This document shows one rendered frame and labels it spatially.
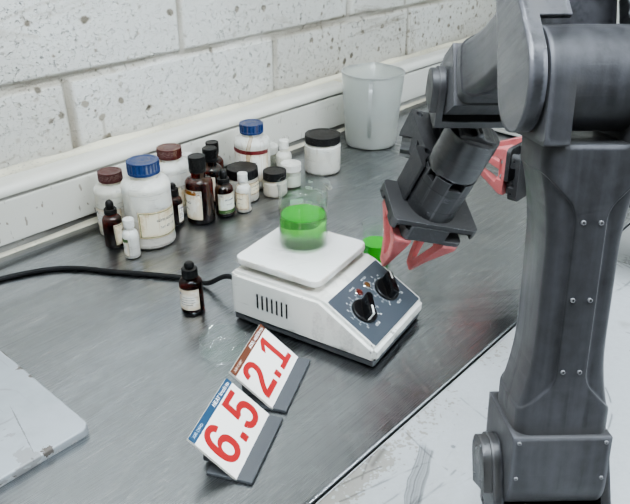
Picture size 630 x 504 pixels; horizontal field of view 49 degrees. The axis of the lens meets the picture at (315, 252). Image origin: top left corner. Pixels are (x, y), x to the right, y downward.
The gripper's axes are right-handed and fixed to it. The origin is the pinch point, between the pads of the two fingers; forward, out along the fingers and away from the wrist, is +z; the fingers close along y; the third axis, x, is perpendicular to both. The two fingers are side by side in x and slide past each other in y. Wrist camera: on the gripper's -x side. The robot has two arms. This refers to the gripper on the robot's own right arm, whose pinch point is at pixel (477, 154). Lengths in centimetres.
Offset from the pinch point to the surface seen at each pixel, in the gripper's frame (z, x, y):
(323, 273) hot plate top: -0.6, 4.7, 33.9
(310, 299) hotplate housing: -0.8, 6.9, 36.4
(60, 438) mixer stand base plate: 6, 12, 65
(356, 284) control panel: -2.3, 7.3, 29.9
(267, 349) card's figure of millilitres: -0.1, 10.6, 42.8
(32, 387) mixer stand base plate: 15, 12, 63
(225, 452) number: -8, 12, 56
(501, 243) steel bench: -4.3, 13.9, -2.3
